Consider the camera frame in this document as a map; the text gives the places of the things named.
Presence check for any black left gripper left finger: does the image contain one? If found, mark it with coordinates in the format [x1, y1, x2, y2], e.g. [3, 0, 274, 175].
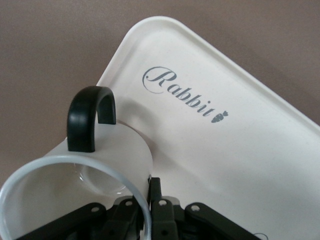
[21, 196, 145, 240]

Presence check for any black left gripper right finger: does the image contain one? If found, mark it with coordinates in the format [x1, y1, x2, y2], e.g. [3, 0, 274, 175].
[147, 176, 266, 240]

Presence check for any white smiley mug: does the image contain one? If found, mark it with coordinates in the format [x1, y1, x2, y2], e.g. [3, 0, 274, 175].
[0, 85, 154, 240]

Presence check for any cream rabbit print tray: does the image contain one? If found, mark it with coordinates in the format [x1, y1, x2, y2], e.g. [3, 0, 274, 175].
[96, 16, 320, 240]

